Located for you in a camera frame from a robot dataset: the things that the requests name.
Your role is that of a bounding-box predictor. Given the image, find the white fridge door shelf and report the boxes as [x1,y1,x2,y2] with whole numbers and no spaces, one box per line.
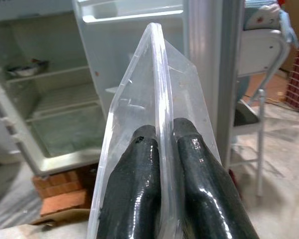
[76,0,185,23]

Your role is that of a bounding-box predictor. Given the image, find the dark bowl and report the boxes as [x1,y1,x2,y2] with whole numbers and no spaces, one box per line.
[5,58,51,77]

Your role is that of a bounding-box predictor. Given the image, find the white metal folding chair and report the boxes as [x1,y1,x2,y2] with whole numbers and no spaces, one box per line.
[228,28,290,198]

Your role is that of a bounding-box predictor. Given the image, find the red brick stack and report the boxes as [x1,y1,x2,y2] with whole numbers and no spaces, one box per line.
[31,163,98,218]

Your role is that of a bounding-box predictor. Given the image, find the grey fridge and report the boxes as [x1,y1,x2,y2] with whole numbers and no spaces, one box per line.
[0,0,245,176]

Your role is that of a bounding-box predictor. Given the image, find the light blue pillow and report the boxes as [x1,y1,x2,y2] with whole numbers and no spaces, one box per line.
[243,0,288,31]

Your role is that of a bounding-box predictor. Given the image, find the clear fridge crisper drawer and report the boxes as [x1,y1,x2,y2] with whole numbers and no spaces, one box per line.
[26,106,108,159]

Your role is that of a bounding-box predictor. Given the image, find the white fridge wire shelf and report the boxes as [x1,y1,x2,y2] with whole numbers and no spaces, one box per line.
[5,65,91,84]

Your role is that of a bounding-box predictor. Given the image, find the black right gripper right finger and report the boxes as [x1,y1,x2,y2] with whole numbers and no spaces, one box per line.
[172,117,245,239]

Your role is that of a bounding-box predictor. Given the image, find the brown cardboard sheet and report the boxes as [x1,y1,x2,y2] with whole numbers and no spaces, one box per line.
[30,208,91,226]

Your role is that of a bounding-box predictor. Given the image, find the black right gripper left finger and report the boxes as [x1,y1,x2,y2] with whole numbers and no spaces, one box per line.
[96,124,165,239]

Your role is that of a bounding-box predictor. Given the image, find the clear plastic food container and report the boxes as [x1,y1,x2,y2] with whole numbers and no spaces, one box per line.
[88,21,225,239]

